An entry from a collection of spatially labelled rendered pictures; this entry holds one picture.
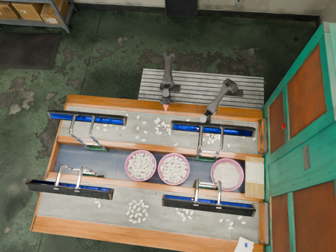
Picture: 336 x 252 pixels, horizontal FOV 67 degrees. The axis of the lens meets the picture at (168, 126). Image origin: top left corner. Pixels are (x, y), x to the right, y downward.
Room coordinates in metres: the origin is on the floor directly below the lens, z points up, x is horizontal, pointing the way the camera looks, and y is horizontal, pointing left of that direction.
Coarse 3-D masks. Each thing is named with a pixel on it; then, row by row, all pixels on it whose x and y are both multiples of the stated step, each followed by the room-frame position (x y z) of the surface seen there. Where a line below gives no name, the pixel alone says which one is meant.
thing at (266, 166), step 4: (264, 104) 0.86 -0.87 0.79; (264, 108) 0.82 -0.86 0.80; (264, 112) 0.79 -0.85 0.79; (264, 116) 0.75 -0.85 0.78; (264, 156) 0.41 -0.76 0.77; (264, 160) 0.38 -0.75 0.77; (264, 164) 0.34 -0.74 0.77; (264, 168) 0.31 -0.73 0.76; (268, 168) 0.30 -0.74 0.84; (264, 172) 0.28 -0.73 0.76; (268, 172) 0.27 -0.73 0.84; (264, 176) 0.25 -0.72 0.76; (268, 176) 0.24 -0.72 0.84; (264, 180) 0.22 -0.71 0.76; (268, 180) 0.21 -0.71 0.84; (264, 184) 0.19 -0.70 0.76; (268, 184) 0.18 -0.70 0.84; (264, 188) 0.16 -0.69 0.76; (264, 192) 0.13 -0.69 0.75; (268, 248) -0.26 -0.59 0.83
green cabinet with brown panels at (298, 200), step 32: (320, 32) 0.82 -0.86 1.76; (320, 64) 0.66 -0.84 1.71; (288, 96) 0.69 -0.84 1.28; (320, 96) 0.50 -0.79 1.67; (288, 128) 0.47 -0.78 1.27; (320, 128) 0.33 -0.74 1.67; (288, 160) 0.27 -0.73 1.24; (320, 160) 0.18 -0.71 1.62; (288, 192) 0.08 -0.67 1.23; (320, 192) 0.04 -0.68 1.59; (288, 224) -0.10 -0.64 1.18; (320, 224) -0.10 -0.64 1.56
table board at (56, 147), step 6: (66, 102) 1.20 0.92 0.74; (60, 120) 1.02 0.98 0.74; (60, 126) 0.96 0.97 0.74; (54, 144) 0.79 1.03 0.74; (54, 150) 0.74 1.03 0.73; (54, 156) 0.69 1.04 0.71; (54, 162) 0.64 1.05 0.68; (48, 168) 0.58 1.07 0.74; (42, 192) 0.38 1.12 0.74; (36, 210) 0.24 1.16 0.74; (30, 228) 0.11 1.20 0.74
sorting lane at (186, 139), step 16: (96, 112) 1.05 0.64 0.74; (112, 112) 1.02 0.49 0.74; (128, 112) 1.00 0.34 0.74; (64, 128) 0.93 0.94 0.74; (80, 128) 0.91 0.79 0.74; (96, 128) 0.89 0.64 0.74; (112, 128) 0.86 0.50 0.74; (128, 128) 0.84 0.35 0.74; (144, 128) 0.82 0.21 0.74; (160, 128) 0.80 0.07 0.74; (256, 128) 0.67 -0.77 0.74; (160, 144) 0.65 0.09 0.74; (192, 144) 0.61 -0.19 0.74; (208, 144) 0.59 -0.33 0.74; (224, 144) 0.57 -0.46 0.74; (240, 144) 0.55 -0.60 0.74; (256, 144) 0.53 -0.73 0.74
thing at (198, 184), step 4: (196, 180) 0.25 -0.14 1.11; (192, 184) 0.27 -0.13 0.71; (196, 184) 0.22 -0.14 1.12; (200, 184) 0.25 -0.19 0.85; (204, 184) 0.24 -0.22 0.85; (212, 184) 0.22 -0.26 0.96; (216, 184) 0.21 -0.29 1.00; (220, 184) 0.20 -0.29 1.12; (196, 188) 0.19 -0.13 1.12; (204, 188) 0.23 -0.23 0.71; (208, 188) 0.22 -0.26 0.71; (212, 188) 0.22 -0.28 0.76; (220, 188) 0.17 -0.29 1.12; (196, 192) 0.17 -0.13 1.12; (220, 192) 0.15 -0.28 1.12; (196, 196) 0.14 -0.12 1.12; (220, 196) 0.12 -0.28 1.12; (196, 200) 0.12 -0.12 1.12; (220, 200) 0.10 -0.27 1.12; (196, 204) 0.09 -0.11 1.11; (220, 204) 0.07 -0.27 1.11
